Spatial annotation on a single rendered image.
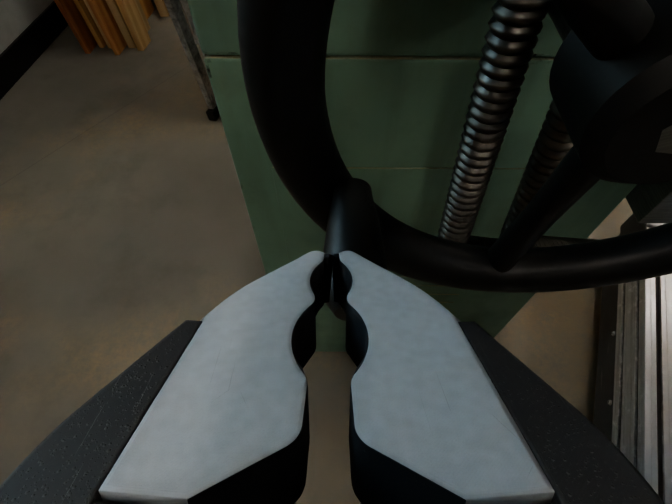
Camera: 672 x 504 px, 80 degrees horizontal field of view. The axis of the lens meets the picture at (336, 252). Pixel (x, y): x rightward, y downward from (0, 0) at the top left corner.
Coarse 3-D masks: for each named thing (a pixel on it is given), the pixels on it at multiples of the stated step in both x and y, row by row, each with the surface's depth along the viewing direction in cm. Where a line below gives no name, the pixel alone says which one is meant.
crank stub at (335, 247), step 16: (336, 192) 17; (352, 192) 16; (368, 192) 17; (336, 208) 16; (352, 208) 16; (368, 208) 16; (336, 224) 15; (352, 224) 15; (368, 224) 15; (336, 240) 15; (352, 240) 15; (368, 240) 15; (368, 256) 14; (384, 256) 15; (336, 304) 14
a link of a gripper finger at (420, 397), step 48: (336, 288) 12; (384, 288) 10; (384, 336) 8; (432, 336) 8; (384, 384) 7; (432, 384) 7; (480, 384) 7; (384, 432) 6; (432, 432) 6; (480, 432) 6; (384, 480) 6; (432, 480) 6; (480, 480) 6; (528, 480) 6
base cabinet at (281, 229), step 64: (384, 64) 32; (448, 64) 32; (256, 128) 38; (384, 128) 38; (448, 128) 38; (512, 128) 38; (256, 192) 46; (384, 192) 45; (512, 192) 45; (320, 320) 76
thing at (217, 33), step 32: (192, 0) 28; (224, 0) 28; (352, 0) 28; (384, 0) 28; (416, 0) 28; (448, 0) 28; (480, 0) 28; (224, 32) 30; (352, 32) 30; (384, 32) 30; (416, 32) 30; (448, 32) 30; (480, 32) 30; (544, 32) 30
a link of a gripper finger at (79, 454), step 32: (192, 320) 9; (160, 352) 8; (128, 384) 7; (160, 384) 7; (96, 416) 7; (128, 416) 7; (64, 448) 6; (96, 448) 6; (32, 480) 6; (64, 480) 6; (96, 480) 6
